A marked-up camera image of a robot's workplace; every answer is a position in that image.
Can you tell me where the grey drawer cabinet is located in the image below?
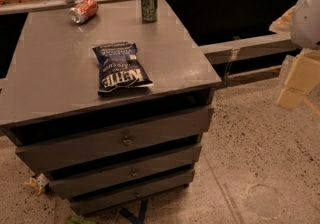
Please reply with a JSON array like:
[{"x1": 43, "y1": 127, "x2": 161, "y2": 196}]
[{"x1": 0, "y1": 0, "x2": 219, "y2": 204}]

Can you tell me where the orange soda can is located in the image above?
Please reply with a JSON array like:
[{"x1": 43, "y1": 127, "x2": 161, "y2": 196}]
[{"x1": 70, "y1": 0, "x2": 98, "y2": 24}]

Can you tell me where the bottom grey drawer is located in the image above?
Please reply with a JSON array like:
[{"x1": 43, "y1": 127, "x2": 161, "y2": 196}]
[{"x1": 70, "y1": 169, "x2": 195, "y2": 215}]

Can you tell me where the middle grey drawer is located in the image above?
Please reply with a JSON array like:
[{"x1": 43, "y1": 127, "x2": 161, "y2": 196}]
[{"x1": 50, "y1": 143, "x2": 201, "y2": 199}]

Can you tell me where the green object on floor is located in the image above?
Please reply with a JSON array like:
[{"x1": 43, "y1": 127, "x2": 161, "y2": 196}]
[{"x1": 65, "y1": 216, "x2": 97, "y2": 224}]

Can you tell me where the green soda can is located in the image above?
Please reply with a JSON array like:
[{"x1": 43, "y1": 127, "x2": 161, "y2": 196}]
[{"x1": 141, "y1": 0, "x2": 157, "y2": 22}]

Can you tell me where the crumpled paper scrap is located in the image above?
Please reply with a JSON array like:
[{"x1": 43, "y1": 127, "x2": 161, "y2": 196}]
[{"x1": 24, "y1": 173, "x2": 49, "y2": 195}]

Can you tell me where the grey drawer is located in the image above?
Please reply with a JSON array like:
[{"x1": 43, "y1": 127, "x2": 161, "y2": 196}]
[
  {"x1": 50, "y1": 143, "x2": 201, "y2": 199},
  {"x1": 70, "y1": 169, "x2": 195, "y2": 215},
  {"x1": 16, "y1": 106, "x2": 213, "y2": 173}
]

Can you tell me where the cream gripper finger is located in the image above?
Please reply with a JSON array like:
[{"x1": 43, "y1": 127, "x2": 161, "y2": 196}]
[
  {"x1": 269, "y1": 7, "x2": 295, "y2": 33},
  {"x1": 275, "y1": 49, "x2": 320, "y2": 110}
]

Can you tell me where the blue tape floor marker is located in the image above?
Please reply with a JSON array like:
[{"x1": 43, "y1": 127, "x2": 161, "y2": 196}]
[{"x1": 120, "y1": 200, "x2": 148, "y2": 224}]

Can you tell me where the blue Kettle chip bag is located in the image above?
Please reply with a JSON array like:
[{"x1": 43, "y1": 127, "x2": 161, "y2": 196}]
[{"x1": 92, "y1": 42, "x2": 153, "y2": 95}]

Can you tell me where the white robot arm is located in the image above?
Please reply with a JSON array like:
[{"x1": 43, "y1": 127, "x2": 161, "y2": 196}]
[{"x1": 269, "y1": 0, "x2": 320, "y2": 109}]

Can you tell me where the top grey drawer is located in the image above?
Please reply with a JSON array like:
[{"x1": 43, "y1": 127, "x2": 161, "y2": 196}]
[{"x1": 16, "y1": 106, "x2": 213, "y2": 173}]

